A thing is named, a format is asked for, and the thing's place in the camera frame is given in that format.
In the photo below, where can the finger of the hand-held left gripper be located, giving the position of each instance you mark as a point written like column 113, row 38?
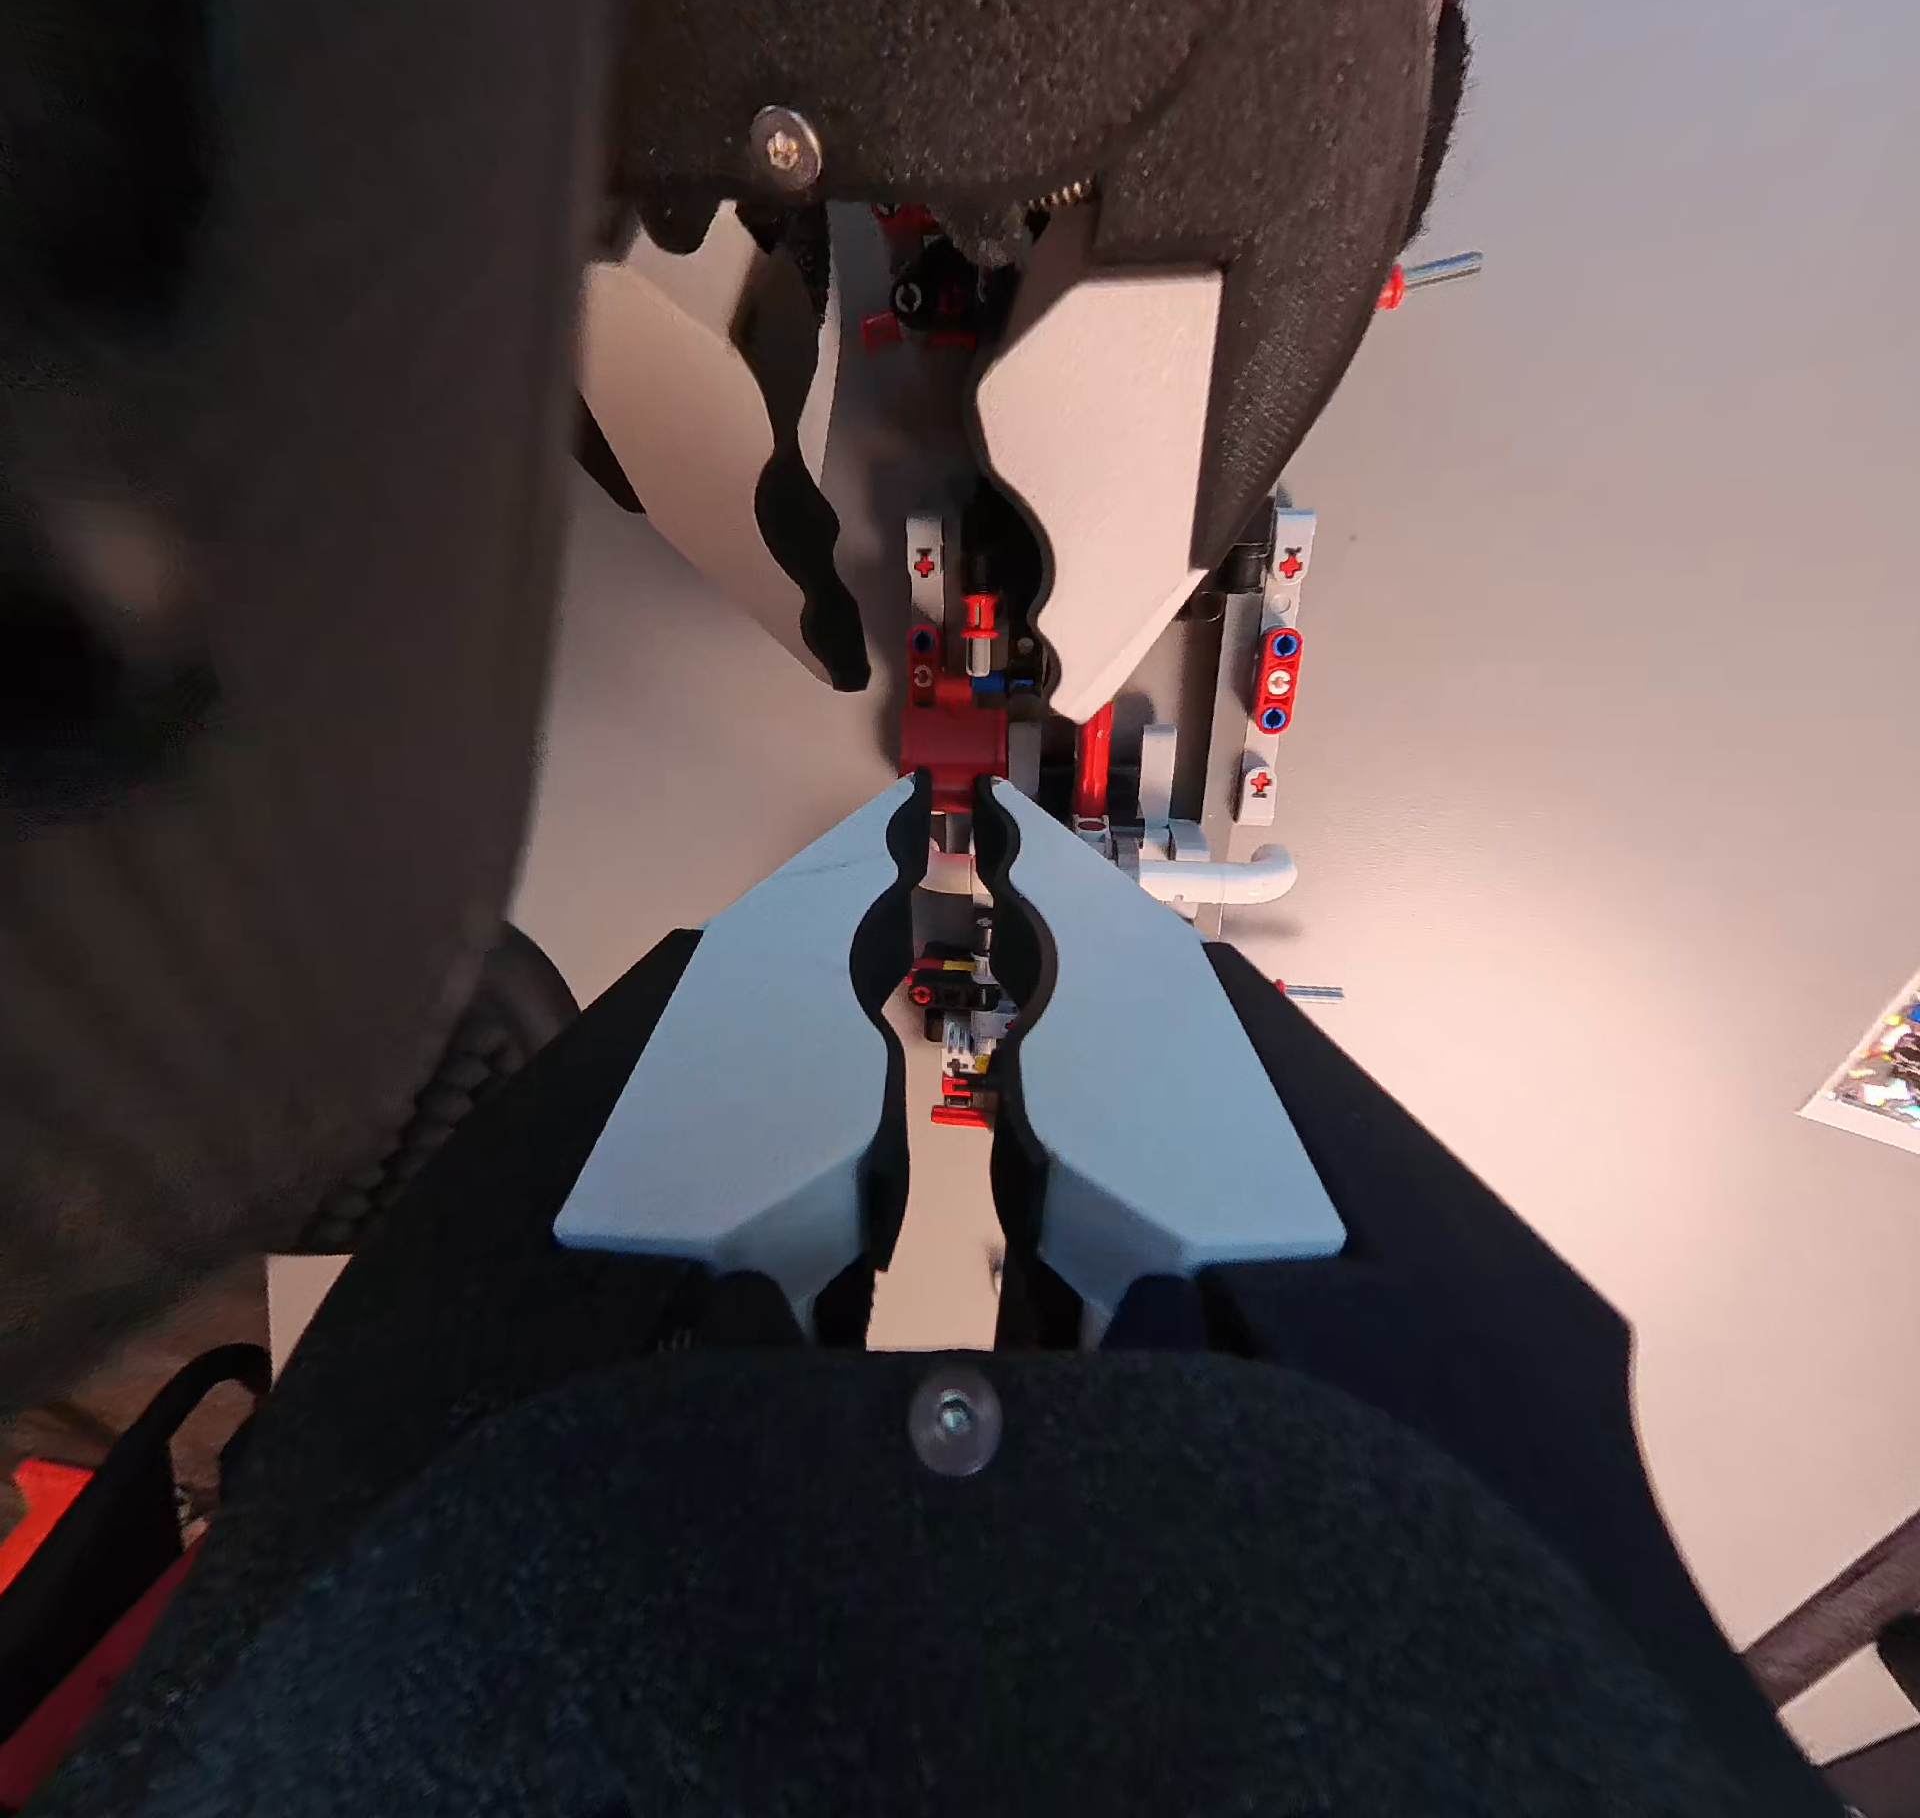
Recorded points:
column 1119, row 469
column 689, row 409

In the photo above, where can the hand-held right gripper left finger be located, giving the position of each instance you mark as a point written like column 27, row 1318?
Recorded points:
column 720, row 1098

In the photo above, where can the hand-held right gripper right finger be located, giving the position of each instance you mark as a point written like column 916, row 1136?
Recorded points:
column 1170, row 1098

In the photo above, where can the lego car chassis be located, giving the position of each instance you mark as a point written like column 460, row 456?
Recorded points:
column 1192, row 662

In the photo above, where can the red lego seat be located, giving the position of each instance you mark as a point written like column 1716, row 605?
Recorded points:
column 952, row 746

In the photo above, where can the holographic sticker sheet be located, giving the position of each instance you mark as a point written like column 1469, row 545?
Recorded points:
column 1885, row 1075

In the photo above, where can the red and black bag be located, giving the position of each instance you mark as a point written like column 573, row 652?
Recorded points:
column 39, row 1515

